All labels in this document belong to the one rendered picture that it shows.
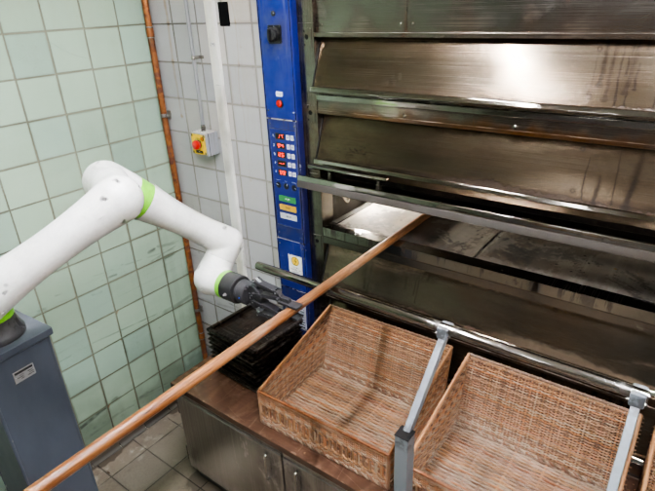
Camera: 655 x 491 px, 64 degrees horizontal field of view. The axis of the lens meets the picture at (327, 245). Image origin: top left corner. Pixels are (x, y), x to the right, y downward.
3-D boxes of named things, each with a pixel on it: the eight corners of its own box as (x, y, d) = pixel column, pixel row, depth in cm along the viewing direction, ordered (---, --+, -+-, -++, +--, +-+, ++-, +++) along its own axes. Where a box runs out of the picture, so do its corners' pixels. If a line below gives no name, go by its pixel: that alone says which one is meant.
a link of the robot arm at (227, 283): (217, 305, 166) (213, 280, 162) (244, 289, 174) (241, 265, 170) (231, 311, 162) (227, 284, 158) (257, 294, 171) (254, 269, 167)
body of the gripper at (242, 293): (249, 273, 165) (270, 281, 160) (250, 296, 169) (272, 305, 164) (231, 283, 160) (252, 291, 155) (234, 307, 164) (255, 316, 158)
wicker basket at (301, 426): (331, 355, 232) (329, 301, 220) (451, 403, 202) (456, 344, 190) (257, 423, 197) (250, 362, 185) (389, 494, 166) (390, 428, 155)
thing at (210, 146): (205, 150, 236) (202, 128, 232) (220, 153, 231) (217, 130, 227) (192, 154, 231) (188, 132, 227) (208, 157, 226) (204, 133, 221)
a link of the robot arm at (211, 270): (203, 293, 179) (180, 284, 170) (218, 259, 181) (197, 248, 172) (232, 305, 171) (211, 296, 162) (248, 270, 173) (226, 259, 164)
